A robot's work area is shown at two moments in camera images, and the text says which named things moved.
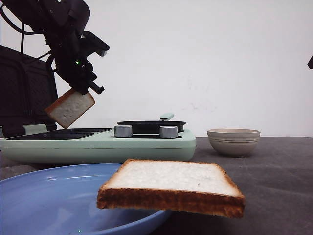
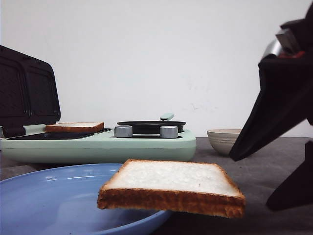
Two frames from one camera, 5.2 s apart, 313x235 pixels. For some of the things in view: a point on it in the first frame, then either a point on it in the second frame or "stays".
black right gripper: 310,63 to 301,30
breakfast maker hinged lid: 28,85 stays
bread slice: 69,107 to 75,127
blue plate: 62,200 stays
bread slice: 198,187 stays
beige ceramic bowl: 235,143 stays
